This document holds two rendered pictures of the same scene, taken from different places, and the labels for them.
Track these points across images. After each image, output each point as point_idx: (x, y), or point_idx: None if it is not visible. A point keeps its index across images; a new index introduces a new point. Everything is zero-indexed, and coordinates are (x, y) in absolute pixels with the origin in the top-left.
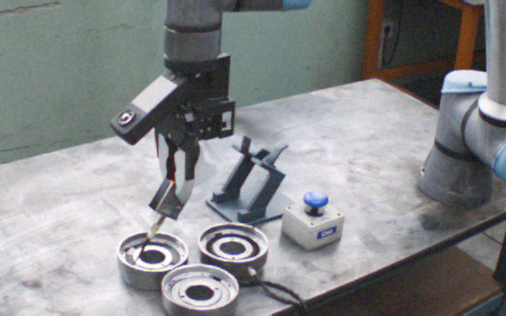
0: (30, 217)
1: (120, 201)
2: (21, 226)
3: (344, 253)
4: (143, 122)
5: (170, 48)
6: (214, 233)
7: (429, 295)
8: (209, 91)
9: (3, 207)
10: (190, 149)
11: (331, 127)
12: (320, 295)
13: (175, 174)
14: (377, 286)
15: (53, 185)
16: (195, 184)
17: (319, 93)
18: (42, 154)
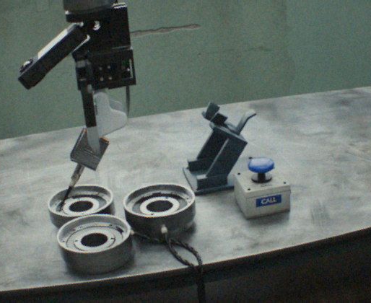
0: (25, 172)
1: (107, 164)
2: (13, 178)
3: (283, 224)
4: (35, 67)
5: (63, 1)
6: (153, 192)
7: None
8: (109, 41)
9: (11, 164)
10: (81, 94)
11: (353, 115)
12: (227, 261)
13: (175, 146)
14: None
15: (63, 150)
16: (102, 133)
17: (361, 89)
18: (74, 127)
